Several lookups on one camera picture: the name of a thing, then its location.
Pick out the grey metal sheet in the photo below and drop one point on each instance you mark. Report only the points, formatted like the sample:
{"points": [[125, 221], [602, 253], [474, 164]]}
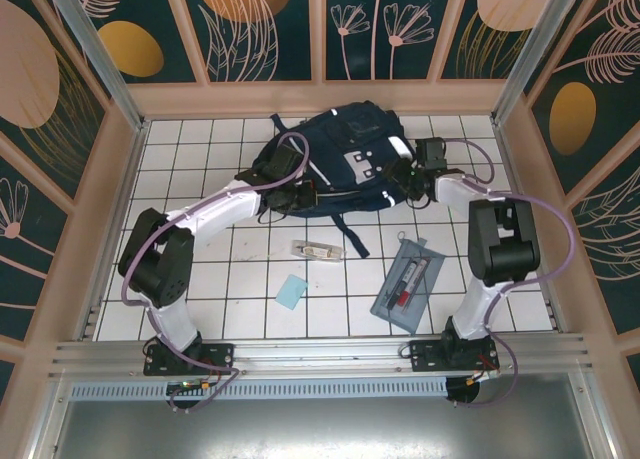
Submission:
{"points": [[320, 429]]}

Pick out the aluminium frame post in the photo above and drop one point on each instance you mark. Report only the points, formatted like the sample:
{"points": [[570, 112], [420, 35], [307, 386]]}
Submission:
{"points": [[536, 54], [95, 54]]}

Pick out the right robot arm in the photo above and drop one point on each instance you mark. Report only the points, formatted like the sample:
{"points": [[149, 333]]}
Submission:
{"points": [[500, 239]]}

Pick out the red marker pen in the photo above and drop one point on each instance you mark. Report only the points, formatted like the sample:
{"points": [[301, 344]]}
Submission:
{"points": [[410, 294]]}

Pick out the grey pencil pouch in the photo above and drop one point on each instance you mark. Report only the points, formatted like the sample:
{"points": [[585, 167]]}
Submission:
{"points": [[400, 319]]}

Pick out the black marker pen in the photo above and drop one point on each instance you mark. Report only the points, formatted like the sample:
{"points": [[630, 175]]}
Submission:
{"points": [[404, 281]]}

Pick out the clear plastic case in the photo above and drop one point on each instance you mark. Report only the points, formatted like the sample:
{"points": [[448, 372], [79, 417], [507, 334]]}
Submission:
{"points": [[317, 251]]}

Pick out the navy blue backpack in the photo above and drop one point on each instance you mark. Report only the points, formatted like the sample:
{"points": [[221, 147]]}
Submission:
{"points": [[350, 129]]}

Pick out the aluminium mounting rail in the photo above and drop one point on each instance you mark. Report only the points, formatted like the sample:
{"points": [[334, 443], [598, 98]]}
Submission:
{"points": [[320, 354]]}

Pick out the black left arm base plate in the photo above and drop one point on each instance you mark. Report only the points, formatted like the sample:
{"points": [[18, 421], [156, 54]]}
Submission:
{"points": [[215, 354]]}

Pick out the light blue card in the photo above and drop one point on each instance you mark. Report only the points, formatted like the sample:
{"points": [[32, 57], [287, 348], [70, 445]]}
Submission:
{"points": [[292, 291]]}

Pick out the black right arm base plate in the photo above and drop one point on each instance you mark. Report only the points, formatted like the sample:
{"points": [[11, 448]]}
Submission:
{"points": [[425, 354]]}

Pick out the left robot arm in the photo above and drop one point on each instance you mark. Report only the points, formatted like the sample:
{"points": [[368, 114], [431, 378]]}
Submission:
{"points": [[220, 214]]}

